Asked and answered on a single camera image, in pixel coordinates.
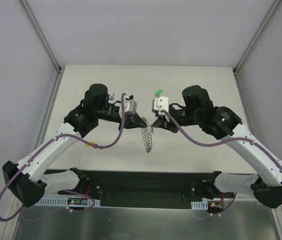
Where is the metal disc keyring holder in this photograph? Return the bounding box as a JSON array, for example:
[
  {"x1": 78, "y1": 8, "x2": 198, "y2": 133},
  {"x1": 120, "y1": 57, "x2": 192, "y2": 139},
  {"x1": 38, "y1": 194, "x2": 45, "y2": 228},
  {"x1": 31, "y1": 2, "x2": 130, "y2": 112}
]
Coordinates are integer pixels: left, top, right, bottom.
[{"x1": 141, "y1": 117, "x2": 153, "y2": 153}]

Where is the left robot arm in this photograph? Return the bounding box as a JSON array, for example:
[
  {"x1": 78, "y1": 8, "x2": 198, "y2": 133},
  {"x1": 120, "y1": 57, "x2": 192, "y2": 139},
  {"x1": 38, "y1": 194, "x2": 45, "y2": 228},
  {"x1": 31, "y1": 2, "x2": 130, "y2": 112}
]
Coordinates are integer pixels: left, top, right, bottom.
[{"x1": 2, "y1": 83, "x2": 147, "y2": 207}]

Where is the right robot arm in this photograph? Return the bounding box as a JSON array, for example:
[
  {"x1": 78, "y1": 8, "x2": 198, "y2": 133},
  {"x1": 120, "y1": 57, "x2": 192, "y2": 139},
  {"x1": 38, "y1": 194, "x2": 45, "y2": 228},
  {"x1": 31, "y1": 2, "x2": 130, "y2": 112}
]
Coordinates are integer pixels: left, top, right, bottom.
[{"x1": 152, "y1": 85, "x2": 282, "y2": 209}]

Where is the key with blue outlined tag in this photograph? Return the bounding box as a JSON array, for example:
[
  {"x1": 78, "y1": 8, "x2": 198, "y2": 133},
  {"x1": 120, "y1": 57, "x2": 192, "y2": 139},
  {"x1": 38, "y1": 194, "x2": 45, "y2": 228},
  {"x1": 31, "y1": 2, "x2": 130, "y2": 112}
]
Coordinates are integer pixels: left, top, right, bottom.
[{"x1": 108, "y1": 94, "x2": 114, "y2": 101}]

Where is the key with green tag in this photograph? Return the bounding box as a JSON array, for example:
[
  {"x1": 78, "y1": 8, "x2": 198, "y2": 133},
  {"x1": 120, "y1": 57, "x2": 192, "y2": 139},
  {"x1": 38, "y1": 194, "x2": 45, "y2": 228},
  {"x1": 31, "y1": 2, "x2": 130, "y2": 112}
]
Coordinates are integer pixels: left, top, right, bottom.
[{"x1": 155, "y1": 89, "x2": 163, "y2": 98}]

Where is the key with yellow tag lower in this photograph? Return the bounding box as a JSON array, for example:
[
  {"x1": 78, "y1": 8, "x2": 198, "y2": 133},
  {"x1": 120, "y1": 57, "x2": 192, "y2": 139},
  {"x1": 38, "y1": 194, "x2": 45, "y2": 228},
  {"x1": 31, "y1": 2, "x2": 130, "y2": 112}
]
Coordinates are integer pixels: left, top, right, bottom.
[{"x1": 85, "y1": 141, "x2": 96, "y2": 148}]

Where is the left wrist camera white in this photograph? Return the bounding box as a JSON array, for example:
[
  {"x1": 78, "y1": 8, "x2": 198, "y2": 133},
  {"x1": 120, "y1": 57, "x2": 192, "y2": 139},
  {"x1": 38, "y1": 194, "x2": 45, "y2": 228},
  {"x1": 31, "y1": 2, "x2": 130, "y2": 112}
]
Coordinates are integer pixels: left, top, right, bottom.
[{"x1": 119, "y1": 92, "x2": 137, "y2": 117}]

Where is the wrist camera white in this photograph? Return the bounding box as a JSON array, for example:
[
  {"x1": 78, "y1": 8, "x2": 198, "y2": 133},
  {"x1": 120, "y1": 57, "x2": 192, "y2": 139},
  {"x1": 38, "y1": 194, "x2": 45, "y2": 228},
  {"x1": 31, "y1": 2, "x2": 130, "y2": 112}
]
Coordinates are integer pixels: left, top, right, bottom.
[
  {"x1": 119, "y1": 92, "x2": 137, "y2": 117},
  {"x1": 152, "y1": 96, "x2": 169, "y2": 116}
]

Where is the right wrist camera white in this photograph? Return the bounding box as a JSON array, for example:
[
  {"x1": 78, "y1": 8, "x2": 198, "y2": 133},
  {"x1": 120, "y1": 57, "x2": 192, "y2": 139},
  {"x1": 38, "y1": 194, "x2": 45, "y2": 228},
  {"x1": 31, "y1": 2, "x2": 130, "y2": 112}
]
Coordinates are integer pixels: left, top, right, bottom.
[{"x1": 152, "y1": 96, "x2": 169, "y2": 116}]

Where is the left aluminium frame post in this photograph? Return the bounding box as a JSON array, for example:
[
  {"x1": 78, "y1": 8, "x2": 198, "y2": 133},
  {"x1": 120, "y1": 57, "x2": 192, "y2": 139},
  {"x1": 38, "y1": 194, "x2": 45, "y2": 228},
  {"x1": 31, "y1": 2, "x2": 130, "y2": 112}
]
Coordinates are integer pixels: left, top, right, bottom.
[{"x1": 19, "y1": 0, "x2": 64, "y2": 73}]

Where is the aluminium frame post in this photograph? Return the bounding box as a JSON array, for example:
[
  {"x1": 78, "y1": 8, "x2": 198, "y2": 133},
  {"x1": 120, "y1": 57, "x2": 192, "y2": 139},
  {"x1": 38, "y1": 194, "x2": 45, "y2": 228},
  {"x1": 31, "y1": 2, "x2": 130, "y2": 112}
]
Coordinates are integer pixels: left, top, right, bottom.
[
  {"x1": 19, "y1": 0, "x2": 64, "y2": 73},
  {"x1": 233, "y1": 0, "x2": 282, "y2": 75}
]

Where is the right aluminium frame post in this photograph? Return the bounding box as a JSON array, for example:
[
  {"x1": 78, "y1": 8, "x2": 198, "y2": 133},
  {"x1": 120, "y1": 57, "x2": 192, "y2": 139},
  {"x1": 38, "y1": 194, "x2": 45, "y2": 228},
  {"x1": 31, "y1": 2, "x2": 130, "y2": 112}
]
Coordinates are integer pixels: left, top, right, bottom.
[{"x1": 233, "y1": 0, "x2": 282, "y2": 75}]

